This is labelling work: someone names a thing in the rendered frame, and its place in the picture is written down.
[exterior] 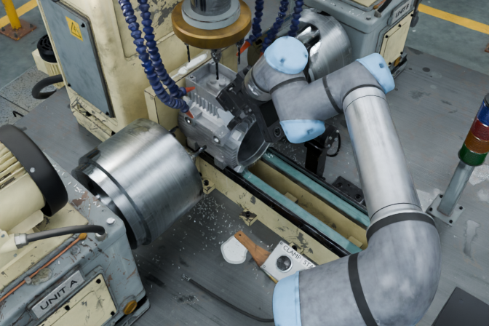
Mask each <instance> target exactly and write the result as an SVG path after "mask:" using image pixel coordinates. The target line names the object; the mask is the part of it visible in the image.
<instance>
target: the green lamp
mask: <svg viewBox="0 0 489 326"><path fill-rule="evenodd" d="M488 152H489V151H488ZM488 152H487V153H483V154H479V153H475V152H473V151H471V150H469V149H468V148H467V147H466V145H465V141H464V143H463V145H462V147H461V150H460V153H459V154H460V157H461V158H462V159H463V160H464V161H465V162H466V163H468V164H473V165H478V164H482V163H483V162H484V161H485V158H486V156H487V155H488Z"/></svg>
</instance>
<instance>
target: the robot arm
mask: <svg viewBox="0 0 489 326"><path fill-rule="evenodd" d="M307 62H308V52H307V50H306V48H305V47H304V45H303V44H302V43H301V42H300V41H299V40H297V39H295V38H293V37H291V36H283V37H280V38H278V39H277V40H276V41H275V42H274V43H273V44H272V45H270V46H269V47H267V48H266V50H265V52H264V53H263V55H262V56H261V57H260V58H259V60H258V61H257V62H256V63H255V65H254V66H253V67H251V66H250V65H248V66H247V67H245V68H244V69H242V70H241V71H240V72H238V73H237V75H236V78H235V80H233V81H232V82H231V83H230V84H228V85H227V86H226V87H224V88H223V89H222V90H221V91H220V93H219V94H218V96H217V97H216V98H215V99H216V100H217V101H218V102H219V103H220V105H221V106H222V107H223V109H224V110H225V111H227V110H228V112H225V111H223V110H222V109H220V108H219V109H218V114H219V115H220V117H221V119H222V120H223V121H224V123H225V124H226V129H227V130H228V131H232V130H234V129H235V128H236V127H238V126H239V125H240V124H241V123H242V122H243V121H244V120H245V119H247V118H248V117H249V116H251V115H252V114H254V115H255V118H256V121H257V123H258V126H259V127H260V130H261V132H262V135H263V138H264V140H265V141H266V143H276V142H277V141H278V140H279V139H280V138H282V137H283V136H284V135H286V136H287V139H288V140H289V141H290V142H291V143H302V142H306V141H308V140H311V139H314V138H316V137H317V136H319V135H321V134H322V133H323V132H324V131H325V123H324V120H327V119H329V118H331V117H334V116H336V115H338V114H341V113H343V112H344V115H345V119H346V124H347V127H348V131H349V137H350V140H351V145H352V149H353V152H354V158H355V161H356V165H357V170H358V173H359V179H360V183H361V186H362V191H363V194H364V198H365V204H366V207H367V213H368V216H369V219H370V225H369V226H368V228H367V231H366V238H367V244H368V246H367V248H366V249H365V250H363V251H361V252H358V253H355V254H351V255H347V256H345V257H342V258H339V259H336V260H334V261H330V262H327V263H323V264H321V265H318V266H315V267H312V268H310V269H306V270H303V271H296V273H295V274H292V275H290V276H288V277H285V278H282V279H281V280H279V281H278V282H277V285H276V287H275V288H274V294H273V314H274V323H275V326H415V325H416V324H417V323H418V322H419V321H420V320H421V319H422V317H423V316H424V315H425V313H426V312H427V310H428V309H429V307H430V305H431V304H432V301H433V299H434V296H435V294H436V291H437V287H438V284H439V280H440V274H441V265H442V251H441V244H440V237H439V234H438V231H437V228H436V226H435V223H434V220H433V218H432V217H431V216H430V215H428V214H426V213H424V212H423V210H422V208H421V203H420V201H419V198H418V195H417V192H416V188H415V186H414V183H413V179H412V176H411V174H410V170H409V167H408V163H407V161H406V158H405V155H404V151H403V149H402V145H401V143H400V140H399V136H398V134H397V130H396V127H395V124H394V120H393V118H392V115H391V111H390V109H389V105H388V103H387V100H386V96H385V94H387V92H389V91H391V90H393V89H394V86H395V85H394V80H393V77H392V75H391V72H390V70H389V68H388V66H387V64H386V62H385V60H384V59H383V57H382V56H381V55H380V54H378V53H373V54H371V55H368V56H366V57H364V58H361V59H357V60H355V62H353V63H351V64H349V65H346V66H344V67H342V68H340V69H338V70H337V71H334V72H332V73H330V74H328V75H326V76H323V77H322V78H320V79H317V80H316V81H313V82H312V83H310V84H308V82H307V80H306V77H305V75H304V73H303V69H304V68H305V66H306V64H307ZM232 85H233V86H232ZM221 93H222V94H221ZM219 96H220V97H219Z"/></svg>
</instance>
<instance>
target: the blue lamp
mask: <svg viewBox="0 0 489 326"><path fill-rule="evenodd" d="M477 118H478V119H479V120H480V121H481V122H482V123H483V124H485V125H488V126H489V108H488V107H487V106H486V105H485V103H484V99H483V101H482V104H481V106H480V108H479V110H478V112H477Z"/></svg>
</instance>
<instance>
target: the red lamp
mask: <svg viewBox="0 0 489 326"><path fill-rule="evenodd" d="M471 131H472V134H473V135H474V136H476V137H477V138H479V139H481V140H489V126H488V125H485V124H483V123H482V122H481V121H480V120H479V119H478V118H477V115H476V116H475V118H474V121H473V123H472V125H471Z"/></svg>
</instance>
